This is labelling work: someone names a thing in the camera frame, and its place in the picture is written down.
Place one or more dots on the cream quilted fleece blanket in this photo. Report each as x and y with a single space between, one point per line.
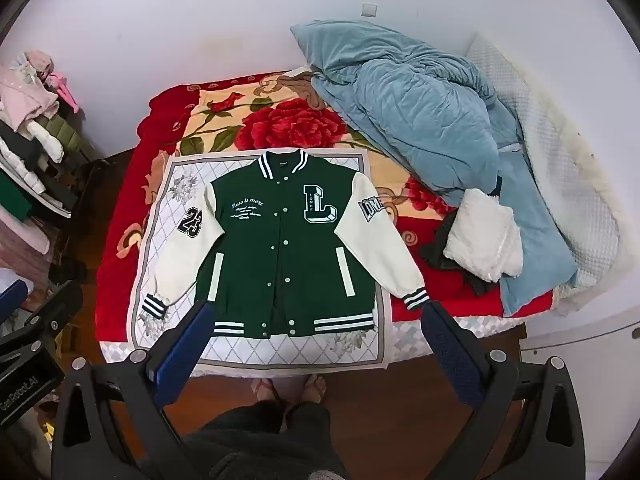
560 160

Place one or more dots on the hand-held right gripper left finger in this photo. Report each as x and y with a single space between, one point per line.
182 355

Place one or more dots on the light blue duvet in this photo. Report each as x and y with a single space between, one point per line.
425 110

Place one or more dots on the person's dark fleece clothing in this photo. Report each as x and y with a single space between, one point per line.
265 445

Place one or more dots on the red floral plush blanket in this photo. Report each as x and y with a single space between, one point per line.
165 105

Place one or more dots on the pale pink hanging cloth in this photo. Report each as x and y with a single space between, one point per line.
20 240

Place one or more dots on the person's foot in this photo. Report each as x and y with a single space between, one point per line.
314 391
263 390

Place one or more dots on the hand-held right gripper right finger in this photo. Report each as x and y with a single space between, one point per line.
450 355

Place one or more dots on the person's left foot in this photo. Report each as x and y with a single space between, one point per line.
263 390

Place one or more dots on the green hanging garment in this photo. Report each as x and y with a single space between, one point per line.
12 202

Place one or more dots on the white wall switch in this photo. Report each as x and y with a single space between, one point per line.
369 9

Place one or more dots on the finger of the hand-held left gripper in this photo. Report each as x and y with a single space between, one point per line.
11 302
52 312

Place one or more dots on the person's right foot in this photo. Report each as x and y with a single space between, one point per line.
314 391

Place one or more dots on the pile of hanging clothes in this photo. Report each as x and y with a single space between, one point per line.
65 185

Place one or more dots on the dark crumpled cloth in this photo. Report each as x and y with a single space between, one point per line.
440 250

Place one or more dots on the white quilted mattress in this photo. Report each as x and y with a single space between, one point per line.
407 345

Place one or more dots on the green and white varsity jacket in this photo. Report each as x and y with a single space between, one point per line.
250 260

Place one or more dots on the white cabinet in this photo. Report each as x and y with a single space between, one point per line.
590 340

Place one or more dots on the olive green puffer jacket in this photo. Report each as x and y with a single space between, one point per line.
62 135

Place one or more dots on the pink garment pile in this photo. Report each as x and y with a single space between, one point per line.
25 90

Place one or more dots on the white diamond-patterned floral mat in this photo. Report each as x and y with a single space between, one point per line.
160 260

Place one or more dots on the white fluffy pillow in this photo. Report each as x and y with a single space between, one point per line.
482 237

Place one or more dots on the white puffer jacket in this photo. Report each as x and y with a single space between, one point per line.
22 165

